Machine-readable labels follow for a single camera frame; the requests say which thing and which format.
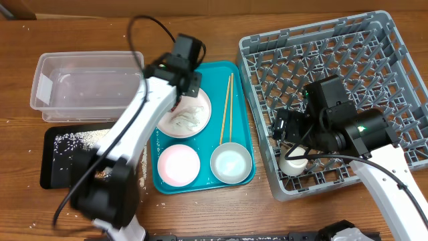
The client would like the white paper cup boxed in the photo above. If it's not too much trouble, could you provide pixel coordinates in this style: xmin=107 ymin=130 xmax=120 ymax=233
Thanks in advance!
xmin=278 ymin=147 xmax=308 ymax=176

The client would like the pink bowl with rice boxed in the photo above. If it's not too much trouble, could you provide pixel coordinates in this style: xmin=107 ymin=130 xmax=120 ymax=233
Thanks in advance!
xmin=157 ymin=144 xmax=201 ymax=187

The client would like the red foil wrapper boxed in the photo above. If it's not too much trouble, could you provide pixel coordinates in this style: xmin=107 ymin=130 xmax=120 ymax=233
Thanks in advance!
xmin=169 ymin=102 xmax=179 ymax=112

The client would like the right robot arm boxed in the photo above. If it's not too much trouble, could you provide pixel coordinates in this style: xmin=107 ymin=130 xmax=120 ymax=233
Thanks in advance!
xmin=272 ymin=75 xmax=427 ymax=240

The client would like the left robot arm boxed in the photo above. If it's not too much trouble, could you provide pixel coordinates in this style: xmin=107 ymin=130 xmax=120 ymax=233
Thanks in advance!
xmin=64 ymin=34 xmax=206 ymax=240

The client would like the grey dishwasher rack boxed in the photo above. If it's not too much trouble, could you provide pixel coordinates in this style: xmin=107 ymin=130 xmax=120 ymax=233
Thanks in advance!
xmin=237 ymin=11 xmax=427 ymax=202

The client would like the white round plate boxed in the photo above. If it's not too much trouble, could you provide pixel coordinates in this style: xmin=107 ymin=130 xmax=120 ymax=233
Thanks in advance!
xmin=157 ymin=88 xmax=211 ymax=139

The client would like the left wooden chopstick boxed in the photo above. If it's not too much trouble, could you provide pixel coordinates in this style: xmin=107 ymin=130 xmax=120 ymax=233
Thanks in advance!
xmin=219 ymin=75 xmax=231 ymax=145

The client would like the wooden chopstick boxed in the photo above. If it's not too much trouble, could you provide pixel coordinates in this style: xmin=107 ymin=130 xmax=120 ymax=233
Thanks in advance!
xmin=219 ymin=75 xmax=231 ymax=145
xmin=229 ymin=72 xmax=234 ymax=142

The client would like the right wooden chopstick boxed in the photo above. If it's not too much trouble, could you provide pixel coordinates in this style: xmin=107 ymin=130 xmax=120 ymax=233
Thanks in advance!
xmin=229 ymin=72 xmax=234 ymax=142

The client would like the teal serving tray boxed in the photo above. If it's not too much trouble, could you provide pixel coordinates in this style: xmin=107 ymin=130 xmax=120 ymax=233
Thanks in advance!
xmin=150 ymin=61 xmax=256 ymax=195

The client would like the grey round bowl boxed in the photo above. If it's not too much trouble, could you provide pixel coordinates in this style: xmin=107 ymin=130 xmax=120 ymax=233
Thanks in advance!
xmin=210 ymin=143 xmax=253 ymax=184

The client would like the clear plastic storage bin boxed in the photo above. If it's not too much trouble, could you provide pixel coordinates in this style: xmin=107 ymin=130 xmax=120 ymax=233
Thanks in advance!
xmin=29 ymin=51 xmax=144 ymax=123

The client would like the spilled white rice pile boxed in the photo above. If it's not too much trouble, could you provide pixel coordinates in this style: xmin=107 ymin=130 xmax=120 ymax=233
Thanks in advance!
xmin=53 ymin=129 xmax=109 ymax=159

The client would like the black plastic tray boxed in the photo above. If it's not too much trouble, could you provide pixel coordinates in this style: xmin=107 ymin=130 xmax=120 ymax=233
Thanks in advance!
xmin=39 ymin=123 xmax=114 ymax=189

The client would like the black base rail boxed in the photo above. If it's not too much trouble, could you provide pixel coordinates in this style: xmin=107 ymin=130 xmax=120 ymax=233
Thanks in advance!
xmin=147 ymin=220 xmax=382 ymax=241

